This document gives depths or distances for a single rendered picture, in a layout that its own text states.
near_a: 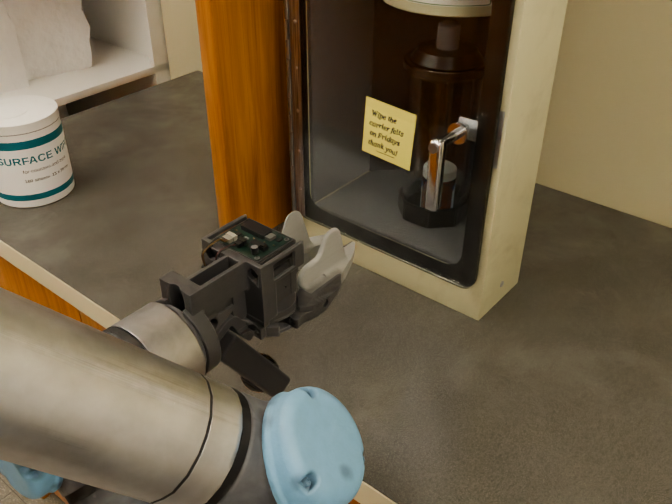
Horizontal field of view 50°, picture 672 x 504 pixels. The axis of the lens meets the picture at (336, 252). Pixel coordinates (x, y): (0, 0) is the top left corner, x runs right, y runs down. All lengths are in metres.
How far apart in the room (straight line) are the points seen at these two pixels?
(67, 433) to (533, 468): 0.55
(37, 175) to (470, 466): 0.83
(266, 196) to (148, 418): 0.76
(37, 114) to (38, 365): 0.92
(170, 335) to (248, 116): 0.53
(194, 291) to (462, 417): 0.40
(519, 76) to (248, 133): 0.41
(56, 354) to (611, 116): 1.04
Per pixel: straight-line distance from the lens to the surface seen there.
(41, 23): 1.90
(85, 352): 0.37
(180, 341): 0.55
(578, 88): 1.26
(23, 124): 1.23
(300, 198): 1.06
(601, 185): 1.30
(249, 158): 1.05
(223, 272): 0.57
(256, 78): 1.02
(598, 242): 1.17
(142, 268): 1.08
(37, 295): 1.30
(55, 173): 1.28
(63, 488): 0.54
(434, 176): 0.82
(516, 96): 0.82
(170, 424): 0.38
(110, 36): 2.12
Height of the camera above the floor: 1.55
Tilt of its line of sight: 34 degrees down
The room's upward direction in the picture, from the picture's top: straight up
